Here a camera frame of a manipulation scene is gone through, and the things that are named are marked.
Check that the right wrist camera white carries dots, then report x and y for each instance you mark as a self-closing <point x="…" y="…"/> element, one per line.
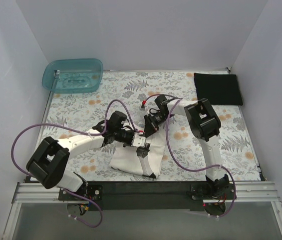
<point x="143" y="106"/>

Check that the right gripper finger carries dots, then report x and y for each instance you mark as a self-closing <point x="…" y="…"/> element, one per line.
<point x="155" y="126"/>
<point x="148" y="129"/>

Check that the teal plastic basket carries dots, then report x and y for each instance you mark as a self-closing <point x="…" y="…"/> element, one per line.
<point x="73" y="76"/>

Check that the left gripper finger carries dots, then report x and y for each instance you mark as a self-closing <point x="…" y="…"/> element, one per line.
<point x="142" y="152"/>
<point x="127" y="144"/>

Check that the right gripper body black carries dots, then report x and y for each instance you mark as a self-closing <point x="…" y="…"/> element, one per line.
<point x="147" y="124"/>

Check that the white t shirt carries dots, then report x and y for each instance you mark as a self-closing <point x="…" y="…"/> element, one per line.
<point x="126" y="160"/>

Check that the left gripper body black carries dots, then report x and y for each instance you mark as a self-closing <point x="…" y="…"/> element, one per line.
<point x="141" y="151"/>

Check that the aluminium frame rail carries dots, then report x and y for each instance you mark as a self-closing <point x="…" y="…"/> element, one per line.
<point x="40" y="214"/>

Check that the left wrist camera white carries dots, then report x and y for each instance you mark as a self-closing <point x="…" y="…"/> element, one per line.
<point x="138" y="140"/>

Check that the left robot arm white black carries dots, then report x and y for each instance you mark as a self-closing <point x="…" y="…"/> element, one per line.
<point x="48" y="163"/>

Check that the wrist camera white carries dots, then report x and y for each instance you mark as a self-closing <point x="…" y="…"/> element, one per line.
<point x="143" y="106"/>
<point x="138" y="140"/>

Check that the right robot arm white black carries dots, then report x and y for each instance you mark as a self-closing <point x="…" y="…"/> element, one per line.
<point x="205" y="126"/>

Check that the folded black t shirt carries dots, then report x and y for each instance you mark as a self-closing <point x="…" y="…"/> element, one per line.
<point x="219" y="89"/>

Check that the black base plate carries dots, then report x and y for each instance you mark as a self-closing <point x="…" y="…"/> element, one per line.
<point x="149" y="195"/>

